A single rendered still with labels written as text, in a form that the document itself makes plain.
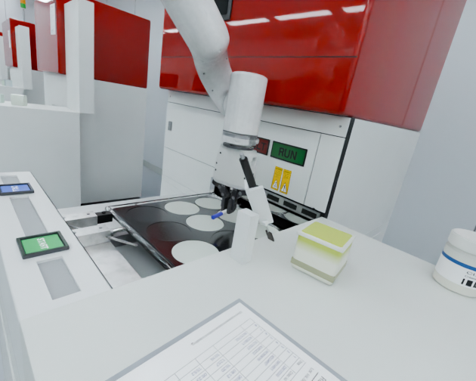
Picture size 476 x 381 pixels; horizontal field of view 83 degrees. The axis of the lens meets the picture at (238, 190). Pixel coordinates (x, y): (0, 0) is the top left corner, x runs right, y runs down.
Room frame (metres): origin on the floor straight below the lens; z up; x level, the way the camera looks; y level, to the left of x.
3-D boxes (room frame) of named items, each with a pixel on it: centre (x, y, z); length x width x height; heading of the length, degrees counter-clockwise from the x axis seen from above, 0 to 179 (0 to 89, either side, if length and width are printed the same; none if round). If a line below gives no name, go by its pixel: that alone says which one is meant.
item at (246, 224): (0.41, -0.03, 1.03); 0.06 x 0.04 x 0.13; 137
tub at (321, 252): (0.41, -0.15, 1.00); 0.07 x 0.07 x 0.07; 56
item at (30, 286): (0.43, 0.37, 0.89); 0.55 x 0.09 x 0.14; 47
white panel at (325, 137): (0.95, 0.06, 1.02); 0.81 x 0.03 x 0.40; 47
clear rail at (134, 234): (0.52, 0.19, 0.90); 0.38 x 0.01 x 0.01; 47
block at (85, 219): (0.56, 0.35, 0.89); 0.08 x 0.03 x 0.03; 137
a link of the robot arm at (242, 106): (0.66, 0.02, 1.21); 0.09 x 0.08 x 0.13; 23
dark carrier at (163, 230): (0.66, 0.07, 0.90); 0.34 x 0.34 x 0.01; 47
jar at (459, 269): (0.43, -0.41, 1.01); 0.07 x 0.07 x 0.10
